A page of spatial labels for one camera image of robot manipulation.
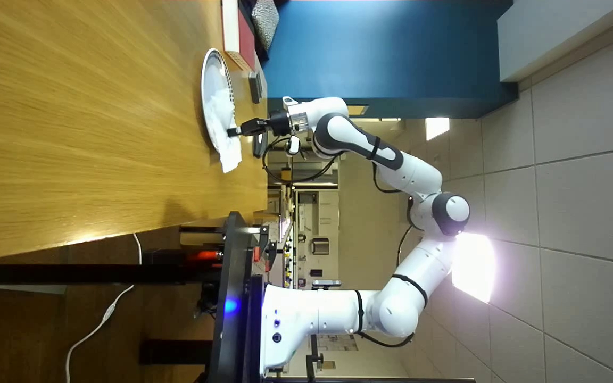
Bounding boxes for white plate with blue dots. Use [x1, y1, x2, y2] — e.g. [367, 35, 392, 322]
[197, 46, 240, 155]

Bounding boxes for background shelf with items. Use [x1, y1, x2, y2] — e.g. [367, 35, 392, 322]
[269, 165, 343, 294]

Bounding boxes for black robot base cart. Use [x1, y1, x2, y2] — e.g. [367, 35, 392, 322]
[196, 210, 266, 383]

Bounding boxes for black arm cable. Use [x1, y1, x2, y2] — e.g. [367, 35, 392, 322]
[260, 133, 344, 184]

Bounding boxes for red clamp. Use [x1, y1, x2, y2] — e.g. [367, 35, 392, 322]
[180, 247, 225, 266]

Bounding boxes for white cable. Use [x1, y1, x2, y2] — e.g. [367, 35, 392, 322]
[61, 230, 144, 383]

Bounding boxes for blue partition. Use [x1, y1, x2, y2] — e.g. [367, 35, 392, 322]
[262, 0, 519, 120]

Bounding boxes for grey folded cloth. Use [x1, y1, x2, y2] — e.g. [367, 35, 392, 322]
[249, 0, 283, 44]

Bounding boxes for flat rectangular box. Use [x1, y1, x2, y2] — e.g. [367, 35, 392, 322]
[220, 0, 265, 80]

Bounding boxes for black metal table frame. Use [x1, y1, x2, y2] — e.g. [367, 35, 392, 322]
[0, 222, 225, 367]

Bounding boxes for white paper napkin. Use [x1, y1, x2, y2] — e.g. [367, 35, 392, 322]
[204, 66, 244, 177]

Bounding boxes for small dark block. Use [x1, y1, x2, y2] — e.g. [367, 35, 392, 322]
[249, 71, 269, 104]

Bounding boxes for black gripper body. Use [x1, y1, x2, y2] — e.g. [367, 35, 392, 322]
[266, 105, 310, 139]

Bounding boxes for small black device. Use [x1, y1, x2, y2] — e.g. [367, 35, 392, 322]
[251, 133, 271, 160]

